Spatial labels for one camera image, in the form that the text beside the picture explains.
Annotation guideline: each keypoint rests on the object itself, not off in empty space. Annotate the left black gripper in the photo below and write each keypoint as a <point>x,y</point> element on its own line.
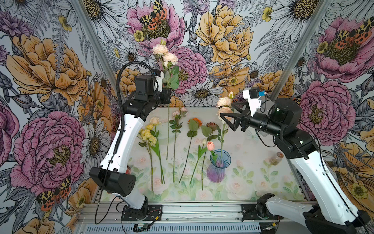
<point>167,93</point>

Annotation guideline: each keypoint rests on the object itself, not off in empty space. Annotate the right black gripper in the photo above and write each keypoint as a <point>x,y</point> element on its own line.
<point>246,117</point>

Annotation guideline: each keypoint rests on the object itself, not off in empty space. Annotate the pale pink rose spray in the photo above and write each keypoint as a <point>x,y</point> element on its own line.
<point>168,65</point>

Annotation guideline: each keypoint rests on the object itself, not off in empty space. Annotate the pink tulip stem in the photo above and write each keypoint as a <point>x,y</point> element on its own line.
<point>211,148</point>

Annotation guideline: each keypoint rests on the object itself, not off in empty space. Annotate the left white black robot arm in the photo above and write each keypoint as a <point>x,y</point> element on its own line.
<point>111,174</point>

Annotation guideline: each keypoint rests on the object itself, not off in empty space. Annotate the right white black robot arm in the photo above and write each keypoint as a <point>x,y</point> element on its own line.
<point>333,213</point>

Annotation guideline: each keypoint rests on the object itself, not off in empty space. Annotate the blue purple glass vase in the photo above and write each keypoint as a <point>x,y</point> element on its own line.
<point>216,172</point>

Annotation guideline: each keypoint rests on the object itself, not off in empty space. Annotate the pink rosebud spray stem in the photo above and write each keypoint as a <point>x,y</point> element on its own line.
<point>176,125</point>

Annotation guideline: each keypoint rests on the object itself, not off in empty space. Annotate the dark red gerbera stem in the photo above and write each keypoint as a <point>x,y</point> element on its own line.
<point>208,131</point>

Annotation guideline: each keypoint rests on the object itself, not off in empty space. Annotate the peach rose stem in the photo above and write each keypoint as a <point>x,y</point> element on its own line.
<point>154,122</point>

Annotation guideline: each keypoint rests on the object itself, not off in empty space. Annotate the orange gerbera stem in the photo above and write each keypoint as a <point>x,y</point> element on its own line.
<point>194,124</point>

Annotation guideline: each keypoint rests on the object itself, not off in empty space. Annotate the yellow rose bunch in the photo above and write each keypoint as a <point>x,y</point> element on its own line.
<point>147,141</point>

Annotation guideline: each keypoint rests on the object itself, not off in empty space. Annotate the white tulip right stem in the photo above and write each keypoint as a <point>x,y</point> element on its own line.
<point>201,150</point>

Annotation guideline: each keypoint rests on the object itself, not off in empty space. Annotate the small clear bottle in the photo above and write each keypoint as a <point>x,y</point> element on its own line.
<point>276,159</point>

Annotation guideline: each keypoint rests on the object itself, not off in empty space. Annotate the red white bandage box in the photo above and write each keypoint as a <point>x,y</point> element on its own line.
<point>128,171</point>

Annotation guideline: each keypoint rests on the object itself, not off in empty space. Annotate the green circuit board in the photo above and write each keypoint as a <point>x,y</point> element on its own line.
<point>141,227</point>

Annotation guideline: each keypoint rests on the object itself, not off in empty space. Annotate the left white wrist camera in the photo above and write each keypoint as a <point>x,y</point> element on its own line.
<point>159,75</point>

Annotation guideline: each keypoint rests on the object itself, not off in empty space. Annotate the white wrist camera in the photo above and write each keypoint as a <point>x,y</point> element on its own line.
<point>253,97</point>
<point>159,75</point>

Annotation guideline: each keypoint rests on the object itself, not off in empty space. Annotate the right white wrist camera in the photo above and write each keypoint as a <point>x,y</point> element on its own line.
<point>253,97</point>

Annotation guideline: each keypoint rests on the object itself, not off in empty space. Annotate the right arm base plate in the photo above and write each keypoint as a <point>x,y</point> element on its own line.
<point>251,211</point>

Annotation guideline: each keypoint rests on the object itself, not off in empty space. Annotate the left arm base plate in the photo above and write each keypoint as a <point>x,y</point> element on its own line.
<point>151,212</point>

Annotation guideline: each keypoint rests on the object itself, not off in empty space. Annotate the aluminium front rail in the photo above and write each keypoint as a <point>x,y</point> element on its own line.
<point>173,212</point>

